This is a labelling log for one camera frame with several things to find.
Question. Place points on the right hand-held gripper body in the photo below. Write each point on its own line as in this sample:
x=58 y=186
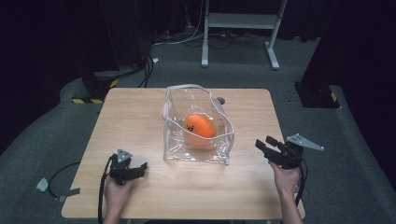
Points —
x=291 y=154

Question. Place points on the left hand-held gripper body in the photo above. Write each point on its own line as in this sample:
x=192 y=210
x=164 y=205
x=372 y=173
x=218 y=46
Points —
x=121 y=169

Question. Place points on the clear plastic bag white trim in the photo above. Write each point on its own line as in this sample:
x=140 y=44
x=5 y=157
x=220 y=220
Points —
x=199 y=155

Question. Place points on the orange plush toy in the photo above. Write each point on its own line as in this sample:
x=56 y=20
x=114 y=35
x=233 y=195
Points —
x=199 y=126

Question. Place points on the person's right hand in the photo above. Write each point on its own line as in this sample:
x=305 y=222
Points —
x=285 y=180

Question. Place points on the grey tape piece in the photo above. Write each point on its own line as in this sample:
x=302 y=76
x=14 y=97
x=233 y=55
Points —
x=70 y=193
x=42 y=184

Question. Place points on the grey table grommet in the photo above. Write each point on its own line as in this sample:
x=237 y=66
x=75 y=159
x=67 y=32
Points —
x=221 y=100

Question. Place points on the black stand base striped tape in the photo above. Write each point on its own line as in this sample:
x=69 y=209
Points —
x=96 y=85
x=316 y=95

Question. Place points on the white metal stand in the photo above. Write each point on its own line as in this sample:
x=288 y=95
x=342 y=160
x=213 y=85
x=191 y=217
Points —
x=239 y=21

